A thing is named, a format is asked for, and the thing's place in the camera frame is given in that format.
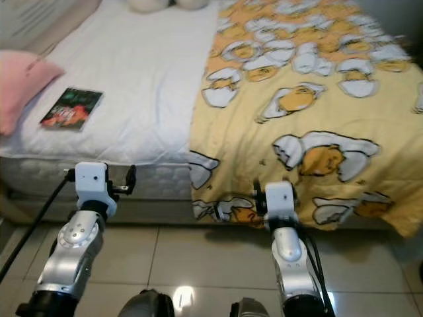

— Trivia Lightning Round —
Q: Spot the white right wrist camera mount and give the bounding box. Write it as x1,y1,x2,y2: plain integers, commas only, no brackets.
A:
264,181,299,230

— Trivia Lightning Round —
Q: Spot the grey patterned wall hanging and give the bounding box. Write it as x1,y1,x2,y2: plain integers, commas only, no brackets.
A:
0,0,87,50

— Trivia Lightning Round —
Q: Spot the pink pillow with white print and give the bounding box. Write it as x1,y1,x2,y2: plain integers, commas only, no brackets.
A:
0,50,64,138

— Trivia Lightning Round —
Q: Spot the grey quilted bed base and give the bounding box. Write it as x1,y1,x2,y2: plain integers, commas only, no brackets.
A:
0,154,196,224

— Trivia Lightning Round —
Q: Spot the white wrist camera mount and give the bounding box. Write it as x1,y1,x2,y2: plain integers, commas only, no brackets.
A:
74,161,112,213
264,181,299,230

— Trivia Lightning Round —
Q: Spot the white quilted mattress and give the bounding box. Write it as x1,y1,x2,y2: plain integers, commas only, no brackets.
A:
0,0,224,167

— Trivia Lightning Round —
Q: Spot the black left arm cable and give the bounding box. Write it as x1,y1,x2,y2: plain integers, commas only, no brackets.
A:
0,169,77,283

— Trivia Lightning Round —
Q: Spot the beige bed side rail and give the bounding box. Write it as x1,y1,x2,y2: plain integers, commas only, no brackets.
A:
33,0,110,57

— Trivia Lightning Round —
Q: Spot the cream plush toy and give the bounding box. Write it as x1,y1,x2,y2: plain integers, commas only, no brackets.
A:
128,0,211,13

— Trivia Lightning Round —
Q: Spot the grey left robot leg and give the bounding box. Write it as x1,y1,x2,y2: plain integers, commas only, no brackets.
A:
119,289,176,317

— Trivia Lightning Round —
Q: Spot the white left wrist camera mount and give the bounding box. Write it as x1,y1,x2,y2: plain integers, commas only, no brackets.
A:
74,161,112,213

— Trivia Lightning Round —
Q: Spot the grey robot leg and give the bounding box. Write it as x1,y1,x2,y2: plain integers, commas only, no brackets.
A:
119,289,176,317
230,297,269,317

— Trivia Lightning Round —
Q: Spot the grey right robot leg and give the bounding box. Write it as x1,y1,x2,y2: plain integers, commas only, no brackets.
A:
230,297,269,317

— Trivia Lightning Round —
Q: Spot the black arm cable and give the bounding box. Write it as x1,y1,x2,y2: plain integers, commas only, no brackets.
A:
0,169,77,283
299,227,336,312

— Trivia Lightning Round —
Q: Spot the yellow cartoon egg blanket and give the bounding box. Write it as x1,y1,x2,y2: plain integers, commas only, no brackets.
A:
188,0,423,240

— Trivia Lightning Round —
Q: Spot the dark book with red cover art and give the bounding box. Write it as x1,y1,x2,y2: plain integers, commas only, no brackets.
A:
40,87,105,131

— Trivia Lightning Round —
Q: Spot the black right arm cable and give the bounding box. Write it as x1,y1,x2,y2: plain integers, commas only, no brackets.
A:
299,227,336,312

